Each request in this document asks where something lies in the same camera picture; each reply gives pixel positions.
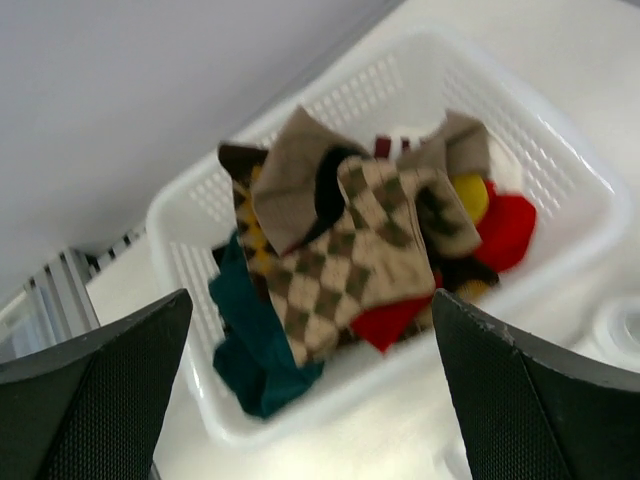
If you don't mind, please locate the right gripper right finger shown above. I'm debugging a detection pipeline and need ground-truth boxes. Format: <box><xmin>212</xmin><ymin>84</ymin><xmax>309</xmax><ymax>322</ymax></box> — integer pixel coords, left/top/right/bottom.
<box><xmin>432</xmin><ymin>290</ymin><xmax>639</xmax><ymax>479</ymax></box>

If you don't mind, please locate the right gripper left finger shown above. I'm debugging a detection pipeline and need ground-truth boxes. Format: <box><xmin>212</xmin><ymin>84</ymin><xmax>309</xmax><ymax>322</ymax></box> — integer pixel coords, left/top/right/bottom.
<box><xmin>1</xmin><ymin>289</ymin><xmax>193</xmax><ymax>479</ymax></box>

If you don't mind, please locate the brown argyle sock short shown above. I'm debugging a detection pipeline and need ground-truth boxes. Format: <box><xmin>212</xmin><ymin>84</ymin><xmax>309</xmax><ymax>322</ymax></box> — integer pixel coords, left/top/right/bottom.
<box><xmin>266</xmin><ymin>157</ymin><xmax>481</xmax><ymax>366</ymax></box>

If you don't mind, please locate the brown argyle sock long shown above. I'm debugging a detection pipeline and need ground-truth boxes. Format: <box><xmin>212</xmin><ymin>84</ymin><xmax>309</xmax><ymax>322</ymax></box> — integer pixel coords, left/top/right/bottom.
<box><xmin>217</xmin><ymin>143</ymin><xmax>278</xmax><ymax>301</ymax></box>

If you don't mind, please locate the tan striped sock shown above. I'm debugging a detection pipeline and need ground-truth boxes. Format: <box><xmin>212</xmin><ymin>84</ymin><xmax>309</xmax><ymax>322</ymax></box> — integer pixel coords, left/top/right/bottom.
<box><xmin>373</xmin><ymin>110</ymin><xmax>491</xmax><ymax>178</ymax></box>
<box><xmin>251</xmin><ymin>106</ymin><xmax>369</xmax><ymax>255</ymax></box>

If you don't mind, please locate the black white-striped sock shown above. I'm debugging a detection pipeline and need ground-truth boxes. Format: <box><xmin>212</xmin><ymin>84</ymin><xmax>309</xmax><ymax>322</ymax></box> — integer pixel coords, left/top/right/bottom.
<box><xmin>314</xmin><ymin>146</ymin><xmax>362</xmax><ymax>231</ymax></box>

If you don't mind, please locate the teal sock in basket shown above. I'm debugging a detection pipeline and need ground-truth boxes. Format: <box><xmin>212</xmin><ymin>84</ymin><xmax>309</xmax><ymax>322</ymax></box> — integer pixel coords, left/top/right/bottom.
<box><xmin>209</xmin><ymin>233</ymin><xmax>324</xmax><ymax>419</ymax></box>

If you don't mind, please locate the red sock in basket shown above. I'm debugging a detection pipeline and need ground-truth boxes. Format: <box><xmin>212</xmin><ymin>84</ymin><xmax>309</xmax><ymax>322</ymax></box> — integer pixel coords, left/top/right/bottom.
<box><xmin>350</xmin><ymin>179</ymin><xmax>537</xmax><ymax>352</ymax></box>

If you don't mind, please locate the yellow sock in basket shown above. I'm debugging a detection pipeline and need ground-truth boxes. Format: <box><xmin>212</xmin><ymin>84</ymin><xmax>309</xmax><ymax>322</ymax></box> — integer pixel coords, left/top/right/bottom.
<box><xmin>451</xmin><ymin>174</ymin><xmax>490</xmax><ymax>225</ymax></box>

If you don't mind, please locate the white plastic laundry basket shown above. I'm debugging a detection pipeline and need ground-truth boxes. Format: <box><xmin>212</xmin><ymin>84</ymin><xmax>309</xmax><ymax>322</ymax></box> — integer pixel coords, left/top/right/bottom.
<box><xmin>146</xmin><ymin>28</ymin><xmax>631</xmax><ymax>446</ymax></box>

